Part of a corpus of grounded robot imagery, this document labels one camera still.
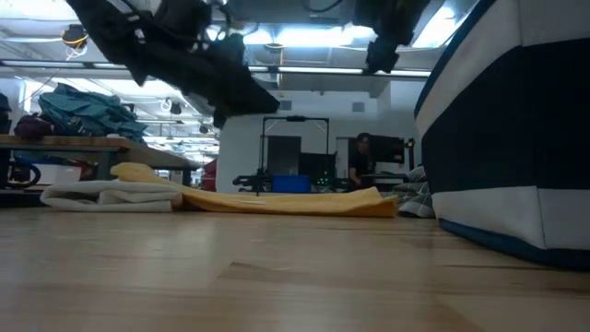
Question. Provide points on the teal clothes pile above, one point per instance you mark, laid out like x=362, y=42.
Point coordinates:
x=87, y=113

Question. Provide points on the blue white striped fabric basket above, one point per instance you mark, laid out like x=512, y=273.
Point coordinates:
x=507, y=138

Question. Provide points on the yellow towel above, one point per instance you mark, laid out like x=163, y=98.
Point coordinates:
x=286, y=205

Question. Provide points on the person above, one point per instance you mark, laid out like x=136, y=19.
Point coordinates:
x=359, y=161

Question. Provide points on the black stand frame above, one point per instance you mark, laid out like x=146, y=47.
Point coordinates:
x=295, y=118

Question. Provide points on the wooden workbench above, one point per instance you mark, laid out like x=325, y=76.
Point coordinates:
x=83, y=144

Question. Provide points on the grey checked towel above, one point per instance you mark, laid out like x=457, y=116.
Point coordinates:
x=417, y=203

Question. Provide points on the dark red bag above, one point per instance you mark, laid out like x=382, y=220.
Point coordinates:
x=32, y=126

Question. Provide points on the black monitor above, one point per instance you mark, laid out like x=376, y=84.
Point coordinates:
x=389, y=148

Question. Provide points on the white storage box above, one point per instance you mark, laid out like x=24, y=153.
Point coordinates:
x=60, y=174

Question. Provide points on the blue plastic bin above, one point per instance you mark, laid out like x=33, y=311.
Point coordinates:
x=291, y=183

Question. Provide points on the white waffle towel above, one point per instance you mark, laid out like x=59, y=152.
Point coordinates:
x=115, y=196

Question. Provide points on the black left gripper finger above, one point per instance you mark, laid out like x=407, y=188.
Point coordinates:
x=244, y=97

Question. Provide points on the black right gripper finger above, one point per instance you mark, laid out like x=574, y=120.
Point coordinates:
x=381, y=55

